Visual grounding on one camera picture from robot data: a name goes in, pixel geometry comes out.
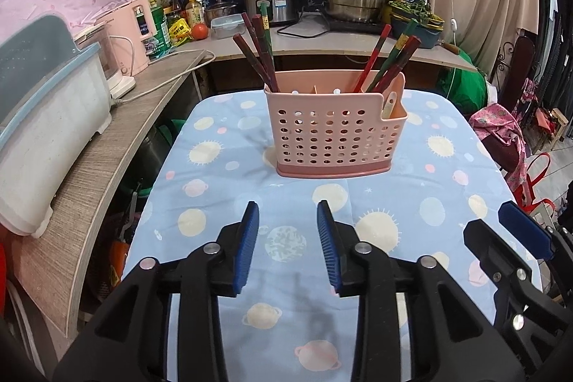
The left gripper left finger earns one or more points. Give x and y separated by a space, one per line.
237 242

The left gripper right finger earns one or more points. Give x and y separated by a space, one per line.
338 241

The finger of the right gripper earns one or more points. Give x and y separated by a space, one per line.
523 222

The white ceramic soup spoon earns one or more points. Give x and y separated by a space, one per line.
389 106

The dark maroon chopstick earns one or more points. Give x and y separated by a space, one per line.
403 58

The bright red chopstick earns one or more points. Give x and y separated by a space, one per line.
372 59

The green chopstick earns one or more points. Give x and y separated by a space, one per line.
264 7
409 30

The dark red chopstick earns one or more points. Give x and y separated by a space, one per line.
251 30
265 54
252 60

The blue planet pattern tablecloth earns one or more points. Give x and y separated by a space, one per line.
411 319

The pink perforated utensil caddy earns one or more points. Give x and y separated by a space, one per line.
321 129

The pink floral bag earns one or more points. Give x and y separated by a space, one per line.
500 134

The green bag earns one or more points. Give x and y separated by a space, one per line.
466 90

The wooden counter shelf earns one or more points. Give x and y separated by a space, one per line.
134 140

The green tin can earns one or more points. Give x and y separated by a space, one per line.
161 41

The black induction cooktop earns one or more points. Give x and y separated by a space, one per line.
346 26

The red tomato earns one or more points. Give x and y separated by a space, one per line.
199 31

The clear food container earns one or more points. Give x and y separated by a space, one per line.
227 26

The yellow snack packet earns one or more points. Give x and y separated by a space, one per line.
179 32

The pink electric kettle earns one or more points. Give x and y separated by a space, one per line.
129 26

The blue basin with vegetables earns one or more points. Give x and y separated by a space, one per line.
416 18

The white dish rack blue lid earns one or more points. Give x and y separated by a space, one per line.
54 99

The yellow oil bottle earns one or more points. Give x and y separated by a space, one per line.
194 13

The small steel pot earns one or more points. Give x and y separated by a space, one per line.
219 9

